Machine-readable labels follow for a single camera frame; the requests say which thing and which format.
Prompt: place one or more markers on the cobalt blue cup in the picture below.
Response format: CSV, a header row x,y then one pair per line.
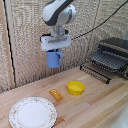
x,y
54,58

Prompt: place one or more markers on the white floral-rimmed plate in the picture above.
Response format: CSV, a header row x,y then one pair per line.
x,y
32,113

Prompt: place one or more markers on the yellow bowl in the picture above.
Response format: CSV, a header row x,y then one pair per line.
x,y
75,87

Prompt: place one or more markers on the black dish rack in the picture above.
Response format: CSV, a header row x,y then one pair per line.
x,y
113,53

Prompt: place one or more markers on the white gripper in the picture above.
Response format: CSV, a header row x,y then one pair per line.
x,y
56,42

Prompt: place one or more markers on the orange rectangular block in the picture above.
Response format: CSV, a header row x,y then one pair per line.
x,y
56,94

